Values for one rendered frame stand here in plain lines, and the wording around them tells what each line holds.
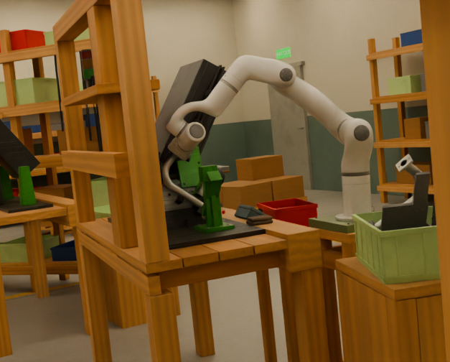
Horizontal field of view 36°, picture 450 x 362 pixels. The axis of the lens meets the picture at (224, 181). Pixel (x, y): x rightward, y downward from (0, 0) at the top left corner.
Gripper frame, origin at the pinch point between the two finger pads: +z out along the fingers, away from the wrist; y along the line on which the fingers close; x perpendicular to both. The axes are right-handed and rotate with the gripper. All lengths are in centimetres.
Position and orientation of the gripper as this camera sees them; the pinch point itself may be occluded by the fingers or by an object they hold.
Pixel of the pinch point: (174, 155)
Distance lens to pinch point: 313.6
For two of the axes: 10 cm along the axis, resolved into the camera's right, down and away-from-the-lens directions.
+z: -3.5, 2.8, 8.9
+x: -5.1, 7.4, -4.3
